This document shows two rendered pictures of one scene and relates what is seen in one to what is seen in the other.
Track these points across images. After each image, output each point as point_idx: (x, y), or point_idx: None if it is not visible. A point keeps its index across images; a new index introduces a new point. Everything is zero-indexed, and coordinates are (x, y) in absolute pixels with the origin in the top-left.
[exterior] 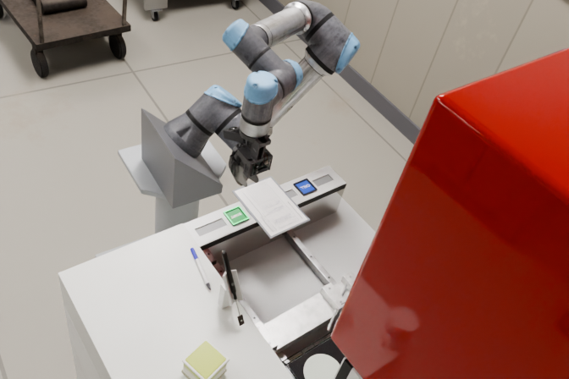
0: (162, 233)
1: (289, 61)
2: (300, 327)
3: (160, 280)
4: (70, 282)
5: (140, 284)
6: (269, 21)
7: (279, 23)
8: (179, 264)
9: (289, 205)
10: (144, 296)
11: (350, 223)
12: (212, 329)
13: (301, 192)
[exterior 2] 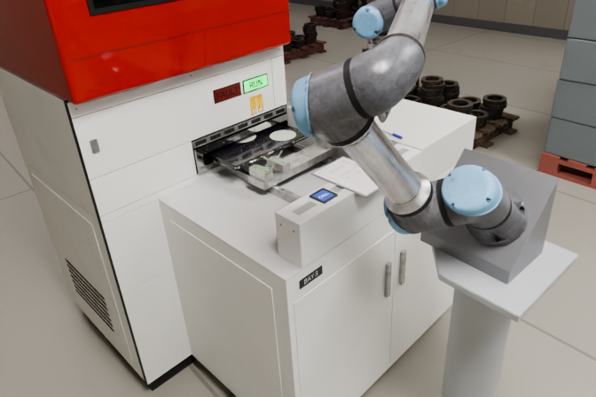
0: (431, 142)
1: (370, 6)
2: (301, 152)
3: (409, 124)
4: (464, 115)
5: (419, 121)
6: None
7: (403, 6)
8: (403, 132)
9: (335, 178)
10: (412, 118)
11: (260, 246)
12: None
13: (325, 189)
